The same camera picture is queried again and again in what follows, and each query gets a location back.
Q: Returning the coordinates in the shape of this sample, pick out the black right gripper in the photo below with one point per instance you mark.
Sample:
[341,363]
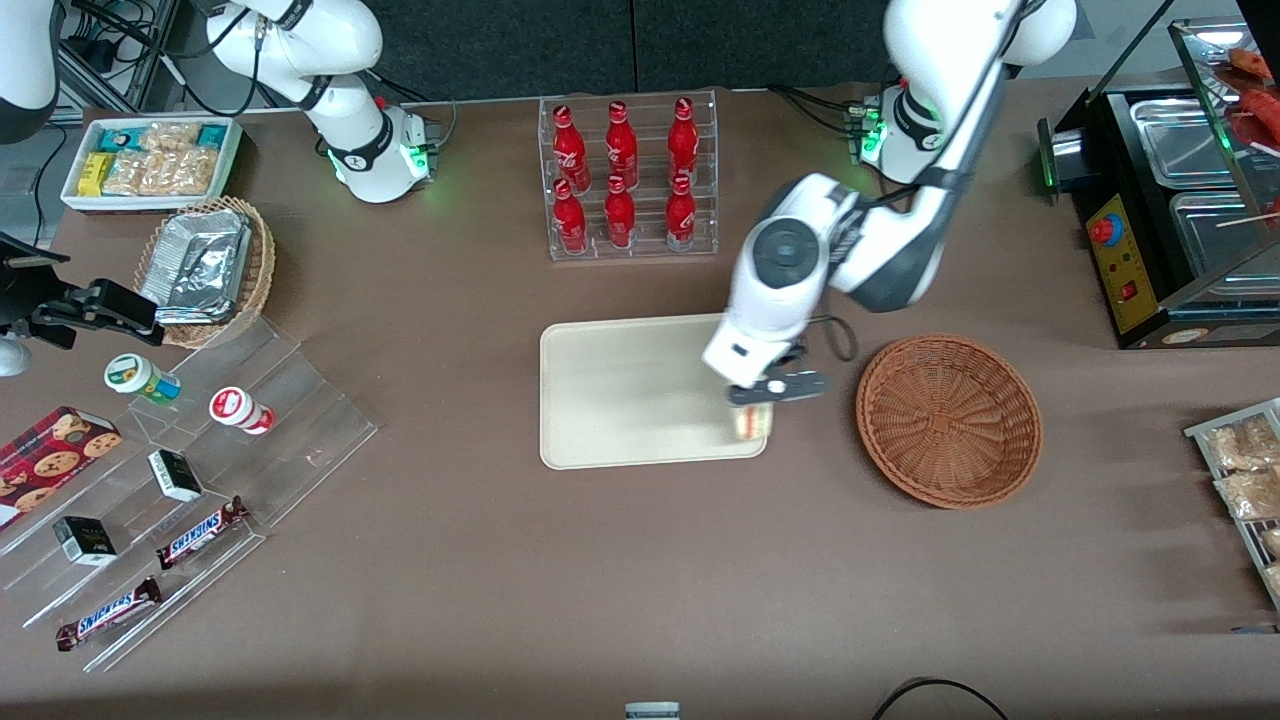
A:
[22,298]

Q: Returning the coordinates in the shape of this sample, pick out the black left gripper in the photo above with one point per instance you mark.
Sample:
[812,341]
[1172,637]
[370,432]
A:
[795,354]

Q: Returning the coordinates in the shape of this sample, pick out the triangular sandwich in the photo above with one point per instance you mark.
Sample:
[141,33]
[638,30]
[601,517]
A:
[755,422]

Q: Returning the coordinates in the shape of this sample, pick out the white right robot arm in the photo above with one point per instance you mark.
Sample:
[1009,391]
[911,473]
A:
[350,40]

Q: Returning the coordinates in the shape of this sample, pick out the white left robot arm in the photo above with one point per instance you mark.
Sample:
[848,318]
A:
[900,240]

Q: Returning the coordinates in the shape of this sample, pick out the cream plastic tray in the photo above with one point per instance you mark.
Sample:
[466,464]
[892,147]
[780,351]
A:
[630,390]

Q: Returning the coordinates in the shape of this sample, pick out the brown round wicker basket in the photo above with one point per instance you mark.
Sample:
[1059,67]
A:
[950,420]

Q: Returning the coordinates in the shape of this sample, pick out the light tan wicker basket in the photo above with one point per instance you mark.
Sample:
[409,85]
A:
[262,260]

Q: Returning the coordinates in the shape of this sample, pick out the green lidded yogurt cup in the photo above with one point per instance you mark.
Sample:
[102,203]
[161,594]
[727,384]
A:
[130,374]

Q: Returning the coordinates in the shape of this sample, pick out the white rectangular snack bin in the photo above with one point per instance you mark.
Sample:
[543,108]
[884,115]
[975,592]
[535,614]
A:
[70,195]

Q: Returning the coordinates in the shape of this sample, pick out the red plaid cookie box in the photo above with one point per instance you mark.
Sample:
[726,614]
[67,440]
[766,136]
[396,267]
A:
[50,460]

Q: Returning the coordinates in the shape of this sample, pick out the yellow snack packet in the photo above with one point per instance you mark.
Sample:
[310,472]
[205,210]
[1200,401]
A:
[95,175]

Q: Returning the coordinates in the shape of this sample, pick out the red lidded yogurt cup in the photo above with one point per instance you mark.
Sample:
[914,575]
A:
[232,405]

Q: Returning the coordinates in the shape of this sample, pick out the clear bag of crackers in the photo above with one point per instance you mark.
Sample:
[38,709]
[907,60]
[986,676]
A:
[165,170]

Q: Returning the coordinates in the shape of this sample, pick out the small black carton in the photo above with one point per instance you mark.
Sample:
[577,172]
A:
[85,541]
[175,476]

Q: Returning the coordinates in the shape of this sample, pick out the teal snack packet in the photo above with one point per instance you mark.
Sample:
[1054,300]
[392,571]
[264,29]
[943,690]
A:
[211,135]
[122,137]

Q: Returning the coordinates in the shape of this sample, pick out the clear acrylic bottle rack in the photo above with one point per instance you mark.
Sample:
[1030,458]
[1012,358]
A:
[640,255]

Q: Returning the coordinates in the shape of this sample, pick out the red cola bottle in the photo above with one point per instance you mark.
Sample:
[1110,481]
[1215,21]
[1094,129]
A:
[621,145]
[620,218]
[683,140]
[569,150]
[570,220]
[681,218]

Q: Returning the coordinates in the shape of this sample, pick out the clear acrylic stepped display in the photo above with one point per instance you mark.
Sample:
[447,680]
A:
[300,430]

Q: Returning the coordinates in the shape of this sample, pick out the brown Snickers bar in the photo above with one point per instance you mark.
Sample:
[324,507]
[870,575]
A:
[108,613]
[203,532]

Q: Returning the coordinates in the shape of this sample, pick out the small grey device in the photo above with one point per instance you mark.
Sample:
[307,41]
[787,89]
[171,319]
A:
[652,711]

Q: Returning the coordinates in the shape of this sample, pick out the red emergency stop button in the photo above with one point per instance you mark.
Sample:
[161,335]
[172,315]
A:
[1105,230]

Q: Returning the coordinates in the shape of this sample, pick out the black food warmer machine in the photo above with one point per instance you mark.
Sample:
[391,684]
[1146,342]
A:
[1125,270]

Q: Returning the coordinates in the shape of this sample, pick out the steel food pan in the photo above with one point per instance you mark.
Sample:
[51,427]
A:
[1215,235]
[1185,140]

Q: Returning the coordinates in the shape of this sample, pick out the clear bag of snacks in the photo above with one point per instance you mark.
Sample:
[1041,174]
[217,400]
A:
[1245,445]
[1250,495]

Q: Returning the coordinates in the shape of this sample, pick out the red sausages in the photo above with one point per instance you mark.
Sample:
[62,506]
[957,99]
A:
[1262,105]

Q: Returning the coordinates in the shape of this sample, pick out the metal frame shelf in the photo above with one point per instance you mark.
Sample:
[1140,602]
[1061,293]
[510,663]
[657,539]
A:
[120,60]

